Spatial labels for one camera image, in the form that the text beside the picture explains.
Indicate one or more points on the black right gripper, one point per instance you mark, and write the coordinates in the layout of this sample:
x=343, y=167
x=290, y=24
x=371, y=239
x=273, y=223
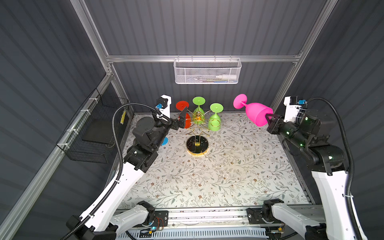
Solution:
x=271, y=129

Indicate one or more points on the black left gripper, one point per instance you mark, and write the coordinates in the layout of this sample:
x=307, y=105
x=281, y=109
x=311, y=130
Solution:
x=179, y=122

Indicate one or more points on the red wine glass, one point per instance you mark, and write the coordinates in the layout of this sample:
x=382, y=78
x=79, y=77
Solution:
x=180, y=105

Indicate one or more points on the pink wine glass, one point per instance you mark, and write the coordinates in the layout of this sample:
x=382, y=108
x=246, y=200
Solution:
x=256, y=112

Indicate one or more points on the blue wine glass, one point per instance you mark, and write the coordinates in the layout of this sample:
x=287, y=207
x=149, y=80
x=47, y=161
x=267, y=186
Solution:
x=165, y=141

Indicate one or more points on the green wine glass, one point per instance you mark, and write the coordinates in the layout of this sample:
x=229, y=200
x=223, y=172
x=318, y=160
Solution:
x=215, y=120
x=198, y=113

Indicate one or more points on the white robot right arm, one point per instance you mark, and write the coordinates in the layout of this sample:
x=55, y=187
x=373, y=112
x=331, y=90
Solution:
x=330, y=169

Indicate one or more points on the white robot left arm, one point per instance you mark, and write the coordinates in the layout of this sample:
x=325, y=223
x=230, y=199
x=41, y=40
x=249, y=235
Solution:
x=99, y=221

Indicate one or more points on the green wine glass back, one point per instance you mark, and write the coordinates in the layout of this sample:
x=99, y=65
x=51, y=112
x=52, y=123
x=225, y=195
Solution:
x=198, y=113

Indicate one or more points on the gold wine glass rack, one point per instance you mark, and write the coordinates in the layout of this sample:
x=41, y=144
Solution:
x=197, y=144

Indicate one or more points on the white marker in basket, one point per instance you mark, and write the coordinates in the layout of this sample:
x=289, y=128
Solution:
x=227, y=77

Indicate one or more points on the yellow item in black basket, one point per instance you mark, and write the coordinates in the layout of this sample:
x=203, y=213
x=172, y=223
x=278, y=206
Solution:
x=123, y=117

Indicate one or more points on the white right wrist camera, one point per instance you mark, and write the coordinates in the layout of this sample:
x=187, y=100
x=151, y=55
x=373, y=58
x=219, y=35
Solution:
x=295, y=109

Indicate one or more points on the white wire mesh basket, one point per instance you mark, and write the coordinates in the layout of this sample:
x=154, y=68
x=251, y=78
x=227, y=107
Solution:
x=203, y=71

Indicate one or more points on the black wire basket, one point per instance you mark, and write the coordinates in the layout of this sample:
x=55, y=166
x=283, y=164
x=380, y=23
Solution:
x=91, y=138

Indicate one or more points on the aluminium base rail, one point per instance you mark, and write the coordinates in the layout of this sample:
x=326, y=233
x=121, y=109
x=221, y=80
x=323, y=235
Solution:
x=217, y=223

